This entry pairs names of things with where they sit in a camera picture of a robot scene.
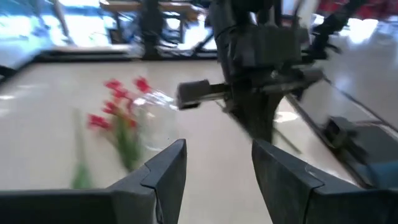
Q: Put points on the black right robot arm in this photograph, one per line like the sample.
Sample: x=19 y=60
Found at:
x=242 y=12

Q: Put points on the clear glass vase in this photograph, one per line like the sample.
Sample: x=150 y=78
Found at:
x=158 y=124

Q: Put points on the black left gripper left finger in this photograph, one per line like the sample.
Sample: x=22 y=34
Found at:
x=155 y=193

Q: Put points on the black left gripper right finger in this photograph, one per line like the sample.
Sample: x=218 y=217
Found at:
x=289 y=196

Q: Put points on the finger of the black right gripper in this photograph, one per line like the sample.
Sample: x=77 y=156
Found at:
x=245 y=112
x=267 y=115

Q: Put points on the red blossom spray green stems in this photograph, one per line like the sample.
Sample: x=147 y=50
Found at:
x=98 y=121

